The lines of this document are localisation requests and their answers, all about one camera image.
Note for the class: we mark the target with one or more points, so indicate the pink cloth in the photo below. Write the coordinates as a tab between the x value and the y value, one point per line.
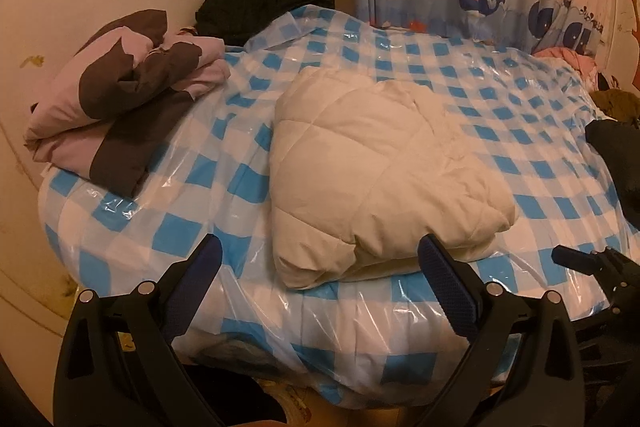
570	57

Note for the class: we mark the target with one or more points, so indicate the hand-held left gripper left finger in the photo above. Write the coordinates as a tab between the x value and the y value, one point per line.
192	292

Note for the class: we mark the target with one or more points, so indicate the white quilted jacket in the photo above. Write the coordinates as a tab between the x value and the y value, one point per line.
380	167

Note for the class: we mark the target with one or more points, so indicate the small yellow wall sticker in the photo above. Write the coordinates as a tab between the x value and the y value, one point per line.
31	60

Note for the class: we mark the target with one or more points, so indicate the blue checkered bed, plastic cover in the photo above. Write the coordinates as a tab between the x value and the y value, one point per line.
525	127

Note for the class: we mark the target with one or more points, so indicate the pink and brown garment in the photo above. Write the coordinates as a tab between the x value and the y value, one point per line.
80	82

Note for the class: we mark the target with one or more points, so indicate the dark cloth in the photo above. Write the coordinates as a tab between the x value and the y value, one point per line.
617	157

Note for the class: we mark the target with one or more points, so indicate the olive brown cloth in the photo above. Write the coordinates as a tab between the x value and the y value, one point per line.
617	104

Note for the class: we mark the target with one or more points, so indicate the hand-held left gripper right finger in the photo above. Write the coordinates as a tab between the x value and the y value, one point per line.
447	282

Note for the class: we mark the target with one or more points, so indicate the black knitted garment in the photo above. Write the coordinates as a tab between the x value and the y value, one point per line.
260	2

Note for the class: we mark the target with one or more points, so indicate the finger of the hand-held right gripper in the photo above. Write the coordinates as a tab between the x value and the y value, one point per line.
575	254

